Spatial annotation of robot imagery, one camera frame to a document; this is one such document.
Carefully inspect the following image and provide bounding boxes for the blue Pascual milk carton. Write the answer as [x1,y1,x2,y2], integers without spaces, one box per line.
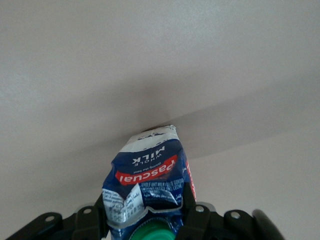
[101,124,198,240]

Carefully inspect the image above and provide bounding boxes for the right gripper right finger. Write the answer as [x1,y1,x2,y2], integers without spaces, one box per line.
[175,183,256,240]

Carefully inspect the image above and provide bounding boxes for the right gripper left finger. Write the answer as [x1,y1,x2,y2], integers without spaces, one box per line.
[4,191,109,240]

